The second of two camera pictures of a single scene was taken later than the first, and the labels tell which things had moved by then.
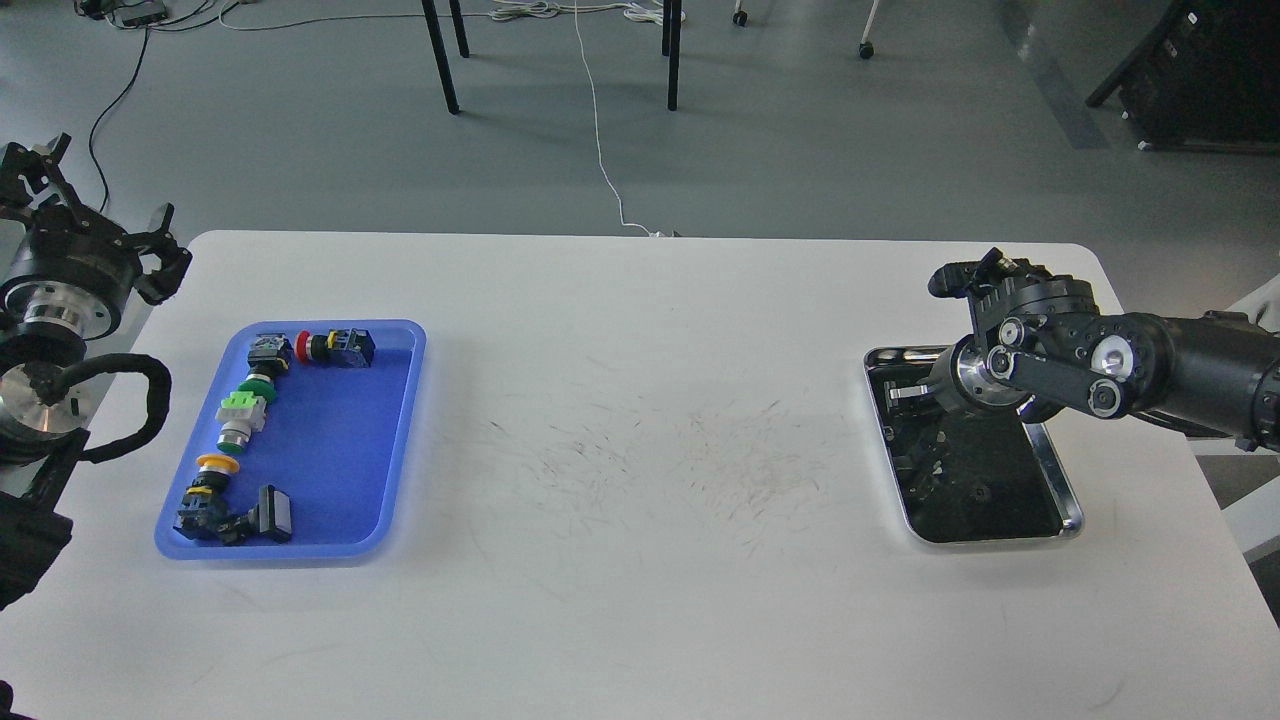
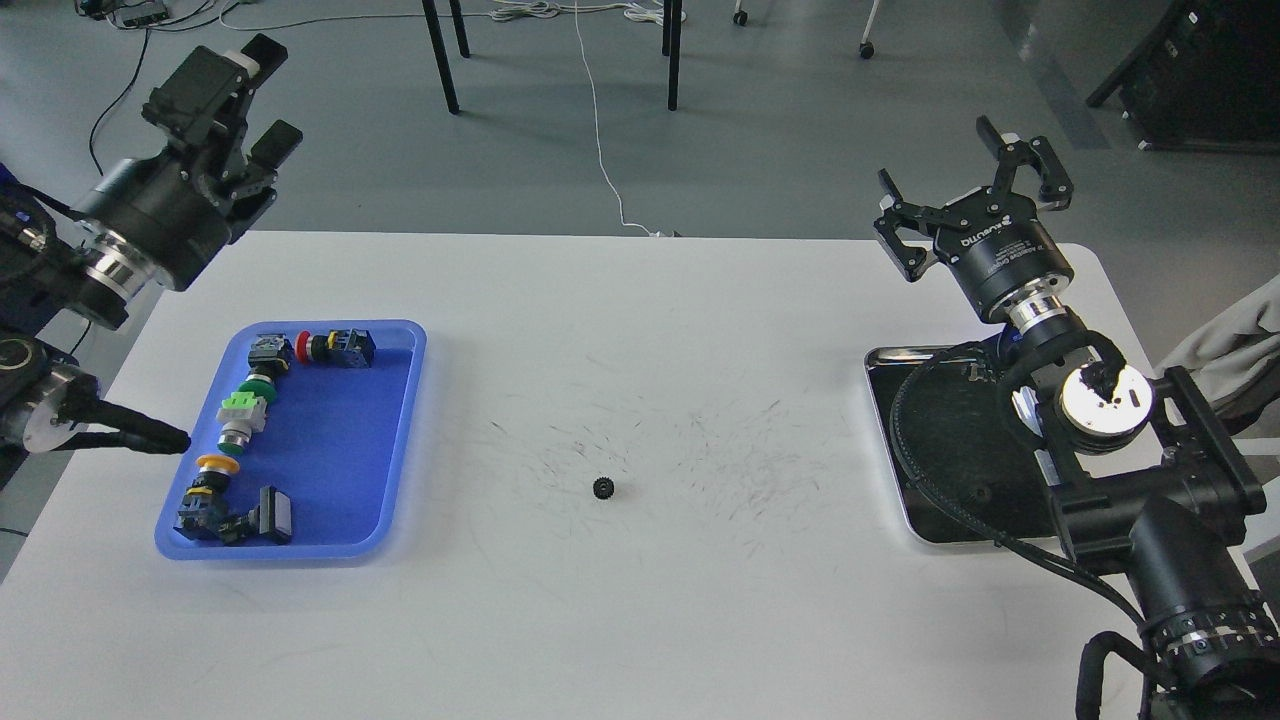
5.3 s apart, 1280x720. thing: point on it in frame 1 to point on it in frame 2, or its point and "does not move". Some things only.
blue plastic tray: x=337 y=439 does not move
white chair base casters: x=866 y=49 does not move
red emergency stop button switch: x=340 y=347 does not move
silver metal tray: x=967 y=476 does not move
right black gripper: x=976 y=375 to x=995 y=243
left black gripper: x=83 y=267 to x=169 y=206
